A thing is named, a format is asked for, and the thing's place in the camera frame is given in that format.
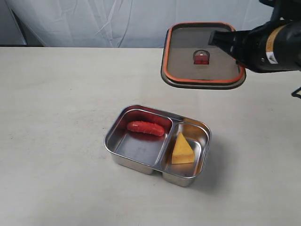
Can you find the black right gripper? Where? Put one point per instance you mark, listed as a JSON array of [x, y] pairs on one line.
[[272, 47]]

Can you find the smoked transparent lid orange seal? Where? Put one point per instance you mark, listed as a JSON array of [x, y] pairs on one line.
[[189, 62]]

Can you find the yellow toy cheese wedge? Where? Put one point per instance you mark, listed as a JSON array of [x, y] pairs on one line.
[[182, 152]]

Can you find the red toy sausage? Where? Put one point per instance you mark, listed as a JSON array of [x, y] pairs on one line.
[[146, 128]]

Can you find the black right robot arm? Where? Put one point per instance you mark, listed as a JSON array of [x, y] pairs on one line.
[[284, 10]]

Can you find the stainless steel two-compartment lunch box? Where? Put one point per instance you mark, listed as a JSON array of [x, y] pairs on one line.
[[148, 153]]

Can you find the white wrinkled backdrop cloth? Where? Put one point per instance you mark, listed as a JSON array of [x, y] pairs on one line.
[[117, 23]]

